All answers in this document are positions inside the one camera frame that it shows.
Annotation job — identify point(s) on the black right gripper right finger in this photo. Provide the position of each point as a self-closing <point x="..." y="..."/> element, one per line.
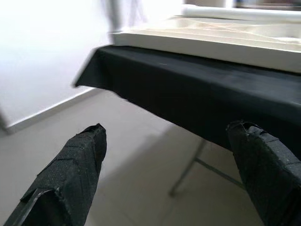
<point x="265" y="169"/>

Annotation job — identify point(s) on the grey metal table brace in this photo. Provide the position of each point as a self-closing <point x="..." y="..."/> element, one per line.
<point x="218" y="171"/>

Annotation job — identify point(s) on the white plastic children table top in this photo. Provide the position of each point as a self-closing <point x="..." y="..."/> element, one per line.
<point x="188" y="41"/>

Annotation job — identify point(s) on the grey metal table leg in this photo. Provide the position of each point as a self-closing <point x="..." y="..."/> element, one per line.
<point x="188" y="164"/>

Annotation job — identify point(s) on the black table cloth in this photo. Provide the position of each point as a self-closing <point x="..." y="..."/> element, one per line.
<point x="188" y="89"/>

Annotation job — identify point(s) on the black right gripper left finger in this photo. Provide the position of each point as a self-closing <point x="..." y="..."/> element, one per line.
<point x="77" y="164"/>

